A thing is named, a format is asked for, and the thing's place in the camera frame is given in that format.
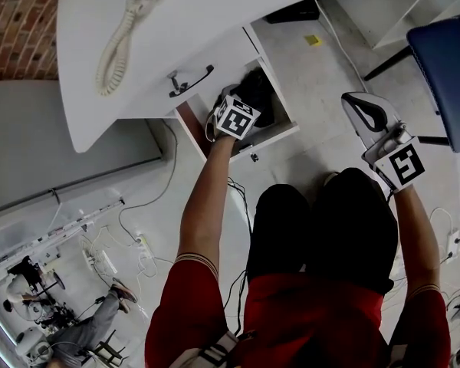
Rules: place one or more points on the large grey cabinet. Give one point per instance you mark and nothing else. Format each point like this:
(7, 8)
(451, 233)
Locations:
(42, 129)

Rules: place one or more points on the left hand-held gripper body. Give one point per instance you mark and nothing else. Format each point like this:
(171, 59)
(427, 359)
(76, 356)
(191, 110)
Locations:
(235, 119)

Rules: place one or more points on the black device under desk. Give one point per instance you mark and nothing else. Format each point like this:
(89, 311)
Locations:
(293, 12)

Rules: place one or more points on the person's red shirt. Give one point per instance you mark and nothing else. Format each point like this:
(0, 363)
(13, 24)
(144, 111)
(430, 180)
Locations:
(299, 320)

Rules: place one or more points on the person's right white shoe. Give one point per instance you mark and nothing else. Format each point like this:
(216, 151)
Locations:
(330, 178)

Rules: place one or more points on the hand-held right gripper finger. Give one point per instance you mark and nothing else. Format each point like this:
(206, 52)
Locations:
(385, 113)
(354, 119)

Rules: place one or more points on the yellow floor sticker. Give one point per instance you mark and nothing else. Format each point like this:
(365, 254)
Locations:
(313, 40)

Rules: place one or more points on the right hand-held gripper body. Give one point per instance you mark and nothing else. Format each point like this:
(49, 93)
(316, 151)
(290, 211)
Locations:
(404, 165)

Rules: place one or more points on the person's right forearm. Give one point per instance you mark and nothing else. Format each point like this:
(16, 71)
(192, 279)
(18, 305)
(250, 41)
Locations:
(418, 236)

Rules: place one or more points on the black cloth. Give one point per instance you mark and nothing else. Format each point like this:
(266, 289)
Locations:
(258, 90)

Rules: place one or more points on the white power strip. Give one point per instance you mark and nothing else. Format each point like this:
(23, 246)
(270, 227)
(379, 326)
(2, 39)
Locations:
(145, 247)
(451, 244)
(99, 261)

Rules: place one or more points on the person's left forearm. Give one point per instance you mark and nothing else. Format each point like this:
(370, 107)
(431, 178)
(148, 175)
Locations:
(207, 198)

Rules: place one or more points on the blue chair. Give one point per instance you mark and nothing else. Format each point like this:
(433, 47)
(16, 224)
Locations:
(444, 75)

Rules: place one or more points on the person's black trousers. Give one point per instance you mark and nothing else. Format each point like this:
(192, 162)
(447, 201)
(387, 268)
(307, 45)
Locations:
(329, 228)

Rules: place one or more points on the white shelf rack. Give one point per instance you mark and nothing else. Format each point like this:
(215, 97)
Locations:
(42, 236)

